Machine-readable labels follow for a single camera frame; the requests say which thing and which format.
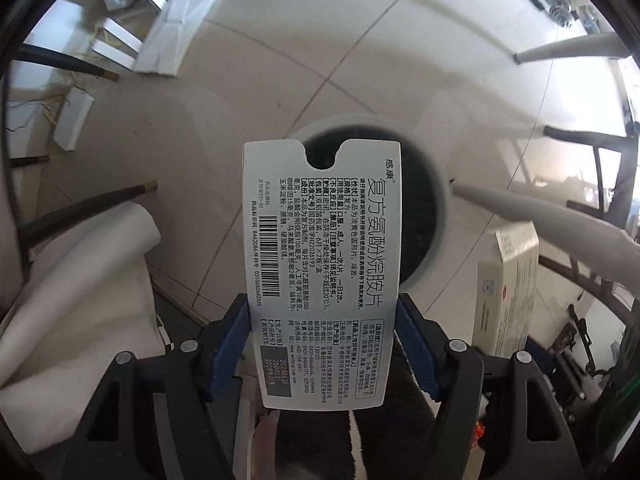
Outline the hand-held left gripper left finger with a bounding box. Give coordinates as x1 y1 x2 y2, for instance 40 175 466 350
70 294 251 480

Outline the white round trash bin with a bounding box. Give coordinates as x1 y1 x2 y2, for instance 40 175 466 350
287 112 454 294

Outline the dark wooden chair frame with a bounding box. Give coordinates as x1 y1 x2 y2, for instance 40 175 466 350
542 60 640 233

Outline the beige cardboard box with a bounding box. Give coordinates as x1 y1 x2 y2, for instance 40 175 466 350
474 220 541 357

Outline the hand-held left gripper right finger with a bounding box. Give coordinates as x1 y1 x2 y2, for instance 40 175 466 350
397 294 586 480

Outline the white cloth cushion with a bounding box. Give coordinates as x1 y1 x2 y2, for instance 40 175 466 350
0 204 162 443

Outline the white chair leg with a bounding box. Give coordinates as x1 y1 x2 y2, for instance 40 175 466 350
514 31 632 66
451 181 640 322

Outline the yellow cable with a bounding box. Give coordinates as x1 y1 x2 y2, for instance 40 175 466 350
10 22 108 133

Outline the long flat white box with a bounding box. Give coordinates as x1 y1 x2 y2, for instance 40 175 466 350
134 0 222 77

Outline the white medicine box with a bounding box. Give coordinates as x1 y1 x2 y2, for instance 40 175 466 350
242 138 404 411

